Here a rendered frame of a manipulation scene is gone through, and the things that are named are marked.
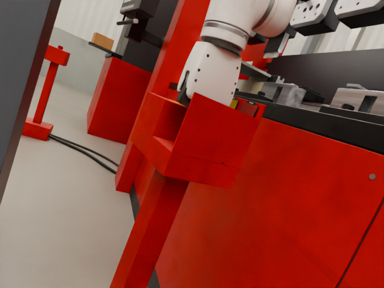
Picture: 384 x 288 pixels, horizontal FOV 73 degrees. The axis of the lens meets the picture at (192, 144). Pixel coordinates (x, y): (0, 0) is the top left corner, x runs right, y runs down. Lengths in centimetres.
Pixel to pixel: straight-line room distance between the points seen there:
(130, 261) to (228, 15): 52
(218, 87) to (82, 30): 766
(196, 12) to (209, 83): 151
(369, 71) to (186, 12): 114
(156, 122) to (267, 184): 31
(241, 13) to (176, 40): 143
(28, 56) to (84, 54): 724
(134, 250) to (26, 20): 61
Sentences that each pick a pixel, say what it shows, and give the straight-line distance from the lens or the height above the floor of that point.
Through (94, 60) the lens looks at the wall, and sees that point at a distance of 804.
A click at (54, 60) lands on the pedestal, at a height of 69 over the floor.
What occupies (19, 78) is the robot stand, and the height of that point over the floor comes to 69.
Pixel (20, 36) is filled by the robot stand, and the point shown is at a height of 79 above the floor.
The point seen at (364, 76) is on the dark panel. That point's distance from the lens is 150.
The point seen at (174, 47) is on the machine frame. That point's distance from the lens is 188.
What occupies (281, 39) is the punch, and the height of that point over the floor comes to 115.
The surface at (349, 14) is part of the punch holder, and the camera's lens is 91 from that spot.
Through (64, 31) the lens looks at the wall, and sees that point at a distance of 808.
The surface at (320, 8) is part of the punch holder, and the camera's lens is 100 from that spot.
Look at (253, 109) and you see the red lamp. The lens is 54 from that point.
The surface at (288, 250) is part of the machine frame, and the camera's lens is 60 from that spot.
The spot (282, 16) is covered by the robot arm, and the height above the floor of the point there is 99.
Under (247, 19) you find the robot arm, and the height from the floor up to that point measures 95.
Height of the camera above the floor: 79
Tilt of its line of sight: 8 degrees down
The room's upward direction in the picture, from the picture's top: 22 degrees clockwise
